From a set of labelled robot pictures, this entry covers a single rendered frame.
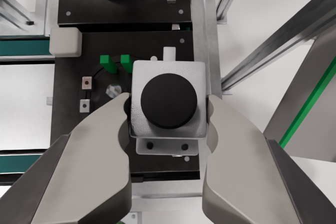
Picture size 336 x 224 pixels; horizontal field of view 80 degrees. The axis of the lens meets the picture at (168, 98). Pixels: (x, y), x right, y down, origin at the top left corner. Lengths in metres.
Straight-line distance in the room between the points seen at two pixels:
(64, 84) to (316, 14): 0.34
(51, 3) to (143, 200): 0.38
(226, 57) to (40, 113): 0.41
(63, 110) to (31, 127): 0.10
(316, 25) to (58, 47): 0.34
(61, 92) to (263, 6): 0.48
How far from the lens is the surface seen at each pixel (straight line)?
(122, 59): 0.29
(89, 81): 0.33
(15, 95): 0.49
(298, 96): 0.26
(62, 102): 0.38
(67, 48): 0.37
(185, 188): 0.36
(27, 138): 0.47
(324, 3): 0.21
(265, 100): 0.50
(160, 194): 0.37
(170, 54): 0.17
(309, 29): 0.22
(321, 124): 0.34
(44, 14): 0.46
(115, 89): 0.27
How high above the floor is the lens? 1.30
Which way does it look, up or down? 81 degrees down
